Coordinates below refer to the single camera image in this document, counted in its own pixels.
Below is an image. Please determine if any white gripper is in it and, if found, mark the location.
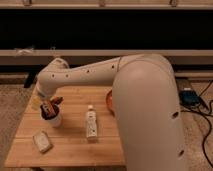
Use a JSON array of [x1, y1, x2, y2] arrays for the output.
[[31, 84, 55, 111]]

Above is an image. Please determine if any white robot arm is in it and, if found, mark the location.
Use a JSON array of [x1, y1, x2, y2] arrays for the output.
[[36, 54, 189, 171]]

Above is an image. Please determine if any white ceramic cup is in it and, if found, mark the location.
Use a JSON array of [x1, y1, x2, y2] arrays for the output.
[[40, 105, 62, 128]]

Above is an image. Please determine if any white rectangular sponge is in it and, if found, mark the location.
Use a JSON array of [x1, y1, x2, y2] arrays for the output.
[[33, 131, 53, 153]]

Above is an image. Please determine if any wooden table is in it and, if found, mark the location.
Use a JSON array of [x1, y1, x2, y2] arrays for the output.
[[5, 86, 124, 168]]

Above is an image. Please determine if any white plastic bottle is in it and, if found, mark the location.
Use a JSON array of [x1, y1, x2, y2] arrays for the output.
[[86, 105, 98, 142]]

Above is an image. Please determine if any orange bowl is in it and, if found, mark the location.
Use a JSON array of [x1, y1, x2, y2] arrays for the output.
[[105, 90, 115, 116]]

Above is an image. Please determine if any blue power adapter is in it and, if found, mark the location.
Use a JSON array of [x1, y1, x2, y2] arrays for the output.
[[179, 88, 200, 106]]

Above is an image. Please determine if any black cable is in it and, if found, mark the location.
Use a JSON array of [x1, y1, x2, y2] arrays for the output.
[[179, 78, 213, 169]]

